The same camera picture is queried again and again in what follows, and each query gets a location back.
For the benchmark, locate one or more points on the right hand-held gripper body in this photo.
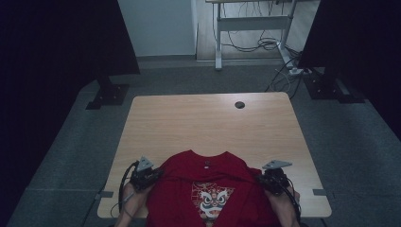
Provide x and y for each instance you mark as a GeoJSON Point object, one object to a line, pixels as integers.
{"type": "Point", "coordinates": [277, 181]}

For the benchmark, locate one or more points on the white power strip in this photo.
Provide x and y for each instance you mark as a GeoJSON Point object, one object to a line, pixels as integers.
{"type": "Point", "coordinates": [296, 72]}

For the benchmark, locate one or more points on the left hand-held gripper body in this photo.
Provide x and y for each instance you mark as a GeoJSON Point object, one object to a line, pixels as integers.
{"type": "Point", "coordinates": [143, 178]}

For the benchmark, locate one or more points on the person's left hand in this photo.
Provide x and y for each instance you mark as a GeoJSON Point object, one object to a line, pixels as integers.
{"type": "Point", "coordinates": [134, 195]}

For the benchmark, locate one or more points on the black stand base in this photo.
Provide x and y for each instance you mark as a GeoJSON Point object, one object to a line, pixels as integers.
{"type": "Point", "coordinates": [327, 88]}
{"type": "Point", "coordinates": [108, 94]}

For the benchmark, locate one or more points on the grey tape piece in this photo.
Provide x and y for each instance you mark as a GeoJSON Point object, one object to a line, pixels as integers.
{"type": "Point", "coordinates": [320, 192]}
{"type": "Point", "coordinates": [105, 194]}

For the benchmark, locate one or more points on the red t-shirt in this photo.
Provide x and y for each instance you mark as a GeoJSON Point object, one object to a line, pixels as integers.
{"type": "Point", "coordinates": [189, 176]}

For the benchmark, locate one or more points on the black curtain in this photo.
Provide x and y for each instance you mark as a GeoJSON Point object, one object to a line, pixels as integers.
{"type": "Point", "coordinates": [47, 63]}
{"type": "Point", "coordinates": [362, 38]}

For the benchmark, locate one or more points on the black round table grommet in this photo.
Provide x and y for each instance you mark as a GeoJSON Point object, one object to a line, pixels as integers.
{"type": "Point", "coordinates": [240, 105]}

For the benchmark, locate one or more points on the white desk frame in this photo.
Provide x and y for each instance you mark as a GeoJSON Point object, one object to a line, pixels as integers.
{"type": "Point", "coordinates": [252, 23]}

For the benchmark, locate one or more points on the person's right hand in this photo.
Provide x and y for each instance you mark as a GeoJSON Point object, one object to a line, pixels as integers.
{"type": "Point", "coordinates": [285, 200]}

